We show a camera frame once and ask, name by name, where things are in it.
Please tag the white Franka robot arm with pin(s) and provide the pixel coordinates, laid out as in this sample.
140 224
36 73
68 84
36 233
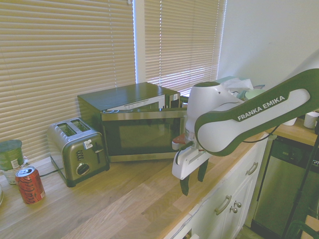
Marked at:
224 134

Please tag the white paper roll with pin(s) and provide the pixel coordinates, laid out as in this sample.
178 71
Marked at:
312 120

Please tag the black camera tripod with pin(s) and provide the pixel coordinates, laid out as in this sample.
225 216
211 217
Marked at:
302 179

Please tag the stainless steel dishwasher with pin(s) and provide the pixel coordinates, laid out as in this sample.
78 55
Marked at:
279 189

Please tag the black steel microwave body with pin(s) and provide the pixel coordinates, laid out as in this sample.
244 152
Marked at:
119 95

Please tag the green round canister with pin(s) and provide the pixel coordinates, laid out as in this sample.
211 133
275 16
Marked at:
10 154

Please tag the red Coca-Cola can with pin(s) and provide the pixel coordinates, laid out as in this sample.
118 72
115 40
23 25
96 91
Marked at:
30 186

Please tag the round metal cabinet knob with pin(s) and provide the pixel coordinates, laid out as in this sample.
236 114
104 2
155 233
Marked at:
238 204
233 210

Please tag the narrow beige window blinds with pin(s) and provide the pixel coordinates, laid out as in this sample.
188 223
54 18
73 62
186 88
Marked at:
184 44

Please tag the mint green tissue box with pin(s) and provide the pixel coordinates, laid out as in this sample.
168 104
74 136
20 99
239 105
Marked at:
230 81

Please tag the wide beige window blinds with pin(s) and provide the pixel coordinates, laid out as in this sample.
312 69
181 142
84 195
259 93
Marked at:
62 62

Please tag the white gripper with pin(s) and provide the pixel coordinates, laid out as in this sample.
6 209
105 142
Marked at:
189 161

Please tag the white ceramic cup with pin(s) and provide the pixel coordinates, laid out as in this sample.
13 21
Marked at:
290 122

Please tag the steel glass microwave door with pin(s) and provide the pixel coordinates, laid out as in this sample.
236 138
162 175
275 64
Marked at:
142 135

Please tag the white kitchen cabinet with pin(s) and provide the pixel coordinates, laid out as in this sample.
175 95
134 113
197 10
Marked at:
236 189

